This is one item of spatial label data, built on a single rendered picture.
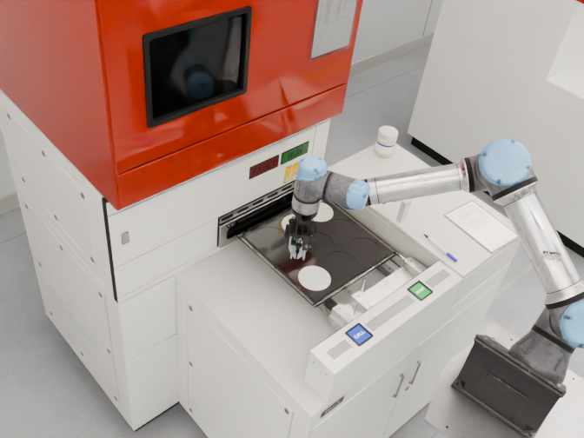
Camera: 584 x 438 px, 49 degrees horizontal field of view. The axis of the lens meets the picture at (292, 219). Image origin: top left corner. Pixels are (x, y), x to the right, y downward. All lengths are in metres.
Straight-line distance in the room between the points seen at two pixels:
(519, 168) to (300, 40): 0.65
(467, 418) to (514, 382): 0.18
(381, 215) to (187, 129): 0.78
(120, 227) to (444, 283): 0.95
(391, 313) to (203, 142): 0.70
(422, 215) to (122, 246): 0.97
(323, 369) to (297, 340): 0.22
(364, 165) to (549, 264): 0.89
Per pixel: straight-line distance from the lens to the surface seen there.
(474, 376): 1.87
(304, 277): 1.96
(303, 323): 1.95
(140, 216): 1.80
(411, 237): 2.08
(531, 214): 1.65
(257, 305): 1.98
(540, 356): 1.78
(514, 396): 1.83
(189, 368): 2.35
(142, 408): 2.51
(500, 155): 1.63
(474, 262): 2.07
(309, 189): 1.66
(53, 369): 2.90
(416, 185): 1.76
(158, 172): 1.67
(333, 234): 2.12
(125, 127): 1.54
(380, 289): 2.01
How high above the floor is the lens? 2.35
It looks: 42 degrees down
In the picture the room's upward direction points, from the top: 8 degrees clockwise
